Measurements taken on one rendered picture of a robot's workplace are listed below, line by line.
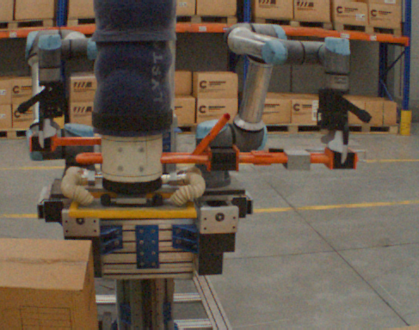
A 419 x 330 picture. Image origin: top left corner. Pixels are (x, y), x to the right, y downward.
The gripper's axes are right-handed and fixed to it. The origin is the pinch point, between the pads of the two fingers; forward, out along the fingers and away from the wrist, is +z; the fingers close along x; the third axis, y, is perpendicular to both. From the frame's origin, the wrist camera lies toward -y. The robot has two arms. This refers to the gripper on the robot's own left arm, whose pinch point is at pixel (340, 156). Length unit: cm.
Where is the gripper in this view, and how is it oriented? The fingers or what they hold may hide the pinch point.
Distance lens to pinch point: 186.4
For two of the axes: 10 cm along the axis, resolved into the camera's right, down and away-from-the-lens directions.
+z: -0.2, 9.7, 2.3
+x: 0.7, 2.3, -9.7
